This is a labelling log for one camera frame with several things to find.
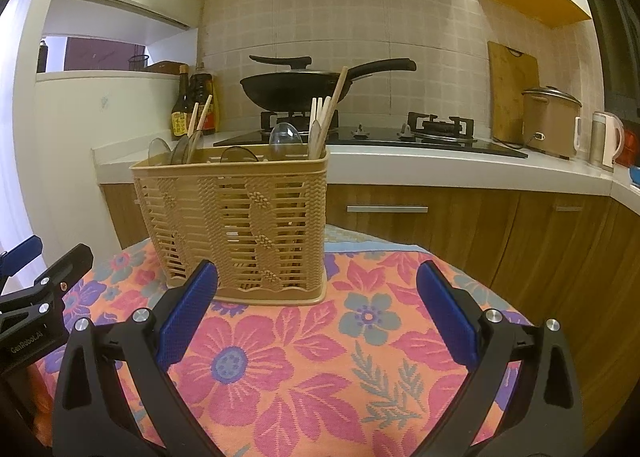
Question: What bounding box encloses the white pink electric kettle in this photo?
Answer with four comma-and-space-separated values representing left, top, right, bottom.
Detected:
590, 112, 626, 172

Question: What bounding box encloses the white kitchen countertop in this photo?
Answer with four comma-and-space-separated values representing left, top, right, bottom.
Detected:
92, 134, 640, 218

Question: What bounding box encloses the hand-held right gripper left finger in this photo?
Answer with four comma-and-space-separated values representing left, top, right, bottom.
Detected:
50, 259, 221, 457

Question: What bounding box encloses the wooden cutting board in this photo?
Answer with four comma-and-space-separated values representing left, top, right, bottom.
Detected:
487, 41, 541, 144

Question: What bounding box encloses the large amber sauce bottle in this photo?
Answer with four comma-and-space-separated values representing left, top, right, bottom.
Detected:
191, 62, 221, 135

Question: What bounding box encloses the floral tablecloth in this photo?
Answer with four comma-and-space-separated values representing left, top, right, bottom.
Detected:
30, 224, 566, 457

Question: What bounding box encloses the slim dark sauce bottle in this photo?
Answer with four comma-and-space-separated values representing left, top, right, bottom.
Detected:
171, 64, 193, 140

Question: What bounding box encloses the beige woven plastic utensil basket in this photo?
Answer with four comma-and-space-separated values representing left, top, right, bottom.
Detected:
129, 146, 330, 307

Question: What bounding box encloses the black gas stove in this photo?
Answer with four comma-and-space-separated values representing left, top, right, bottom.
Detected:
214, 109, 529, 159

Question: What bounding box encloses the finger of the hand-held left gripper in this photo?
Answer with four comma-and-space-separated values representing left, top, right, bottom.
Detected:
0, 235, 42, 283
27, 243, 95, 320

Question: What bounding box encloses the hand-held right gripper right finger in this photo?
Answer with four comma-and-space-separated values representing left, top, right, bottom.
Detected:
415, 259, 586, 457

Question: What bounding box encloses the black wok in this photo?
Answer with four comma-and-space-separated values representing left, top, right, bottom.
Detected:
240, 58, 417, 111

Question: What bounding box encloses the beige rice cooker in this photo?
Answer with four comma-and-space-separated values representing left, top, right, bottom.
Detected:
521, 85, 584, 160

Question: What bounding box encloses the wooden box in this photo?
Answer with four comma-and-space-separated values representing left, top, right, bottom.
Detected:
145, 60, 188, 74

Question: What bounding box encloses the dark window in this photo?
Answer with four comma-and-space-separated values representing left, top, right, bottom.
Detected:
575, 0, 640, 138

